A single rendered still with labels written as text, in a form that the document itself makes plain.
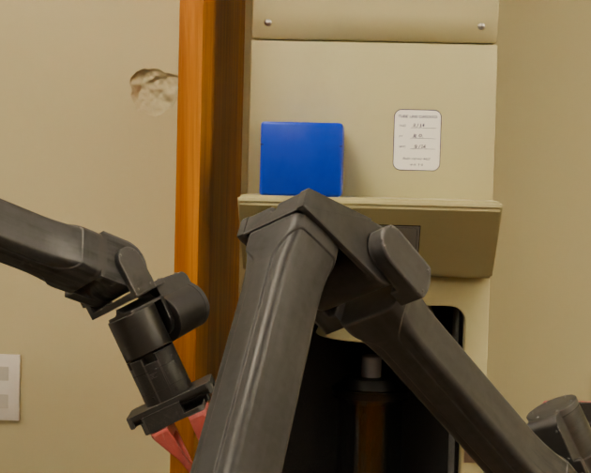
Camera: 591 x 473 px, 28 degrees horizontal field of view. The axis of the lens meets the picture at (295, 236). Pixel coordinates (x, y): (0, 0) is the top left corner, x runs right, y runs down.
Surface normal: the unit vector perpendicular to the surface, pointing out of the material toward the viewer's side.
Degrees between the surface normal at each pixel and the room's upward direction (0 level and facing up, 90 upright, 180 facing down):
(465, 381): 69
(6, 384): 90
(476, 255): 135
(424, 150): 90
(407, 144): 90
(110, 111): 90
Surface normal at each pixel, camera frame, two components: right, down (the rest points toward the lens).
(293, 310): 0.72, -0.37
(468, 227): -0.06, 0.74
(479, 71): -0.06, 0.05
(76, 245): 0.52, -0.40
